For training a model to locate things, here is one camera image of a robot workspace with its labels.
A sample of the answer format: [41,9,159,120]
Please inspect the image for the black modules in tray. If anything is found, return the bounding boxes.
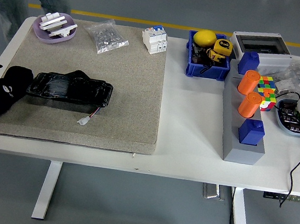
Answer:
[275,99,300,134]

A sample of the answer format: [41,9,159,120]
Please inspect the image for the grey distribution box clear lid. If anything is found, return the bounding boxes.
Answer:
[225,27,297,77]

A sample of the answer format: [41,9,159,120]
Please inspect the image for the black tool in bin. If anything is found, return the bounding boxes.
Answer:
[187,42,218,77]

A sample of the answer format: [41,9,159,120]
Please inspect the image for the clear bag of metal nuts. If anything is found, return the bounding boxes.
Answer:
[80,15,133,59]

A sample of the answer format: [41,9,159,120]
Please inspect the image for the black power cord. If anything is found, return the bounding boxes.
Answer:
[260,89,300,211]

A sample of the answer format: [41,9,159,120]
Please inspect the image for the grey-brown mat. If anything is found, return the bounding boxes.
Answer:
[0,9,174,157]

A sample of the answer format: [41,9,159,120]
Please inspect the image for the white circuit breaker orange label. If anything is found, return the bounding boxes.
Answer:
[138,22,171,57]

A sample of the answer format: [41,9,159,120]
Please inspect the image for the yellow round object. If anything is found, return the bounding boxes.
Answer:
[192,28,218,49]

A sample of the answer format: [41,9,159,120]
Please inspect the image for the white connector with coloured wires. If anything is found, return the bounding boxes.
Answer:
[77,105,102,127]

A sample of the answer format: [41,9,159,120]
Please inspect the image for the light blue tray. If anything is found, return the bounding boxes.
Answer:
[271,96,300,138]

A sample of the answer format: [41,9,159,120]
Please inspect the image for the grey holder block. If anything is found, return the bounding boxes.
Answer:
[213,58,277,167]

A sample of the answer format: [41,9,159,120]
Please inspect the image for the black panel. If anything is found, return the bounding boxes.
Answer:
[24,63,116,116]

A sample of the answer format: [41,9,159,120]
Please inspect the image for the black rag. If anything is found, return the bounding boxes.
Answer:
[0,63,36,127]

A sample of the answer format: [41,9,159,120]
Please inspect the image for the colourful puzzle cube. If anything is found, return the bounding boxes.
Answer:
[253,74,281,113]

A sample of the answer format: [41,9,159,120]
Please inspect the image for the table control panel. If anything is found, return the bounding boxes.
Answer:
[262,191,300,204]

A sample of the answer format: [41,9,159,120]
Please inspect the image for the white T-shaped plastic piece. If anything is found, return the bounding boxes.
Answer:
[47,20,79,41]

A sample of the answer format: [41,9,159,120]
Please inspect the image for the yellow tape measure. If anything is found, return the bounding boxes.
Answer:
[205,36,234,66]

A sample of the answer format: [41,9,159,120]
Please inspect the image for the purple tray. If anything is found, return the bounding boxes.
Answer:
[30,9,78,47]

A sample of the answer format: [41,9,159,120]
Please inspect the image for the white comb-shaped plastic piece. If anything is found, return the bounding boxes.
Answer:
[38,10,69,33]

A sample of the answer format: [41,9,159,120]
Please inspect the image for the blue block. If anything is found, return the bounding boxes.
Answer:
[236,117,267,148]
[236,49,262,77]

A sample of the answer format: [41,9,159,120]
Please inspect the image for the blue plastic bin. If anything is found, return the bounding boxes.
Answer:
[182,29,236,83]

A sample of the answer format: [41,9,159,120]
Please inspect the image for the white table leg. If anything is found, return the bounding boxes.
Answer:
[31,159,64,222]
[227,186,257,224]

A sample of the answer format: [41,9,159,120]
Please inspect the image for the orange cylinder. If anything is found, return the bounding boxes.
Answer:
[236,68,263,97]
[236,90,264,120]

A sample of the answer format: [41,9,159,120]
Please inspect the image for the metal floor plate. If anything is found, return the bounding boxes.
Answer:
[201,182,228,203]

